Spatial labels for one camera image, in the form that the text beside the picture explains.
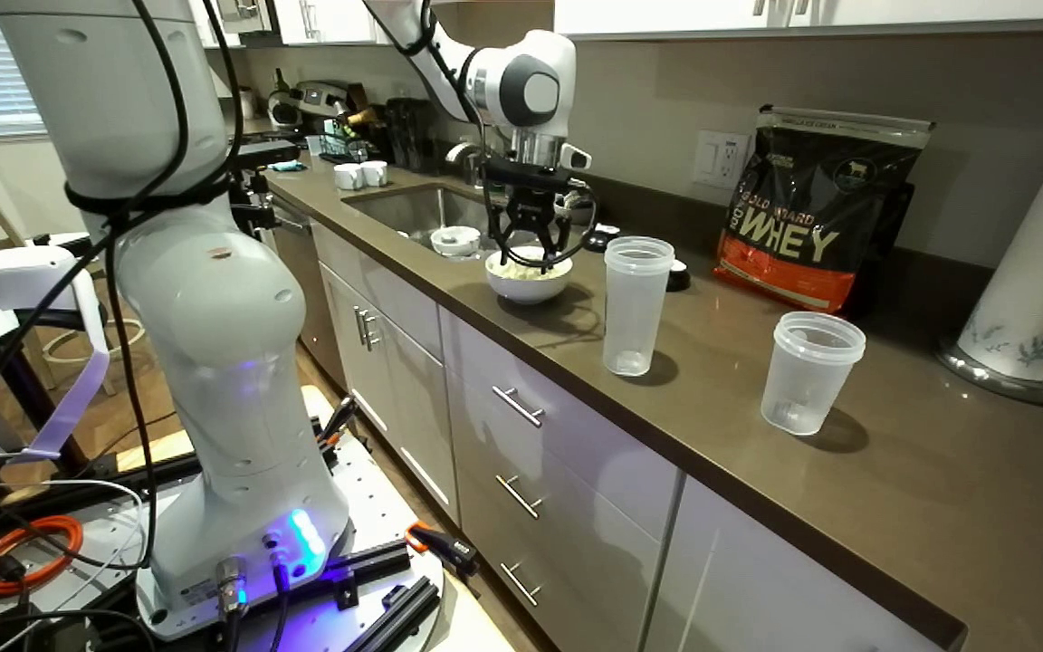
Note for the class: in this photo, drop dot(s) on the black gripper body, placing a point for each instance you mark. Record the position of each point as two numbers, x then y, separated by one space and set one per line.
534 200

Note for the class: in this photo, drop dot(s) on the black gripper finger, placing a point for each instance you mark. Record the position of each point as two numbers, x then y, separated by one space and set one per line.
501 244
560 244

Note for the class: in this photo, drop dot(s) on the white ceramic bowl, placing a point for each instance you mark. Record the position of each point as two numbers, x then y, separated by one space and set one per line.
524 276

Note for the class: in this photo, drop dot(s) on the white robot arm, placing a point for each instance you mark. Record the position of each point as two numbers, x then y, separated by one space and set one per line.
127 101

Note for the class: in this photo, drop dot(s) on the tall clear shaker cup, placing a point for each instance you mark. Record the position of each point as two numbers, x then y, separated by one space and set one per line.
636 291

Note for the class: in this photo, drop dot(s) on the short clear plastic cup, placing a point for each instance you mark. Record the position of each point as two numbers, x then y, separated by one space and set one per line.
814 356

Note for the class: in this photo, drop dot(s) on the chrome sink faucet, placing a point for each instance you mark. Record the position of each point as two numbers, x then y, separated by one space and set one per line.
469 158

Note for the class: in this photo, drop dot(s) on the black whey protein bag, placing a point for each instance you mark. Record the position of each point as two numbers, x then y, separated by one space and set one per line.
821 200

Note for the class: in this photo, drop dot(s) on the steel cabinet handle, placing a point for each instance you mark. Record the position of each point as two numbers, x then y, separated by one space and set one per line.
366 327

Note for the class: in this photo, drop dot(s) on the steel drawer handle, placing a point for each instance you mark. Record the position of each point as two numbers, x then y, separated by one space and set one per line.
511 399
507 482
529 594

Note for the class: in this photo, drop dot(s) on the white wall outlet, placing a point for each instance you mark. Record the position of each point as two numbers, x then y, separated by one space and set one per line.
719 158

